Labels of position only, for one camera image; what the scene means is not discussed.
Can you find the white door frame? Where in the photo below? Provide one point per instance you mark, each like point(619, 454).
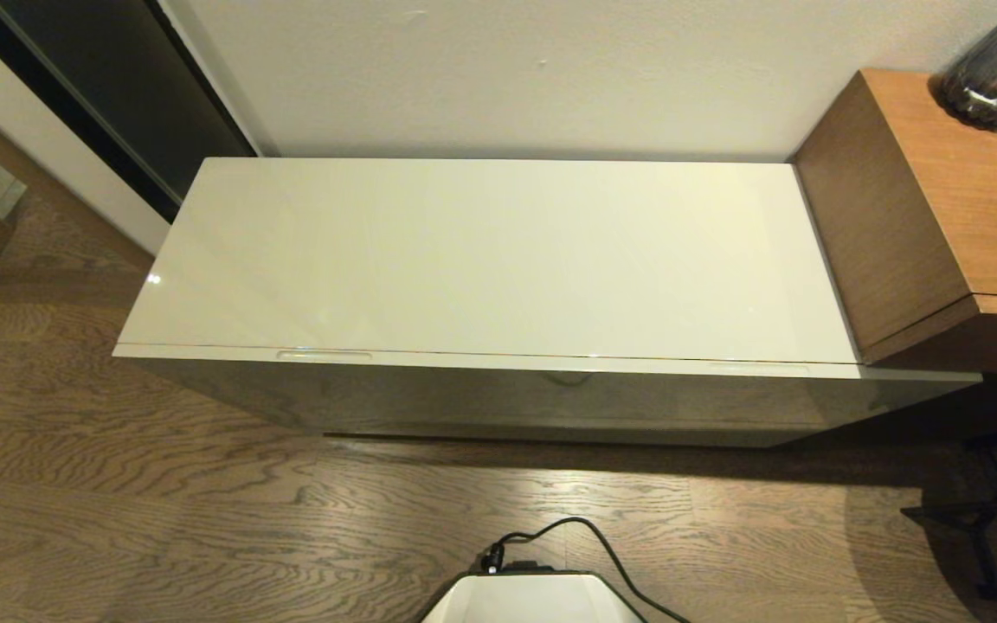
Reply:
point(48, 130)

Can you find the dark door panel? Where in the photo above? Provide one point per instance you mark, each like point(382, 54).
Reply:
point(135, 95)

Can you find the brown wooden side cabinet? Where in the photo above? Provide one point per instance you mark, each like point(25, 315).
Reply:
point(923, 208)

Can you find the black metal stand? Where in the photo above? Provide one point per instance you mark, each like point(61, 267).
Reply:
point(983, 519)

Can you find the beige glossy cabinet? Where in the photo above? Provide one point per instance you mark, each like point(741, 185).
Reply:
point(498, 251)

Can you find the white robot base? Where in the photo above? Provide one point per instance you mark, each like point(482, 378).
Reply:
point(533, 603)

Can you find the dark glass vase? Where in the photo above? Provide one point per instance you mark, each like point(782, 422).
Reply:
point(992, 78)

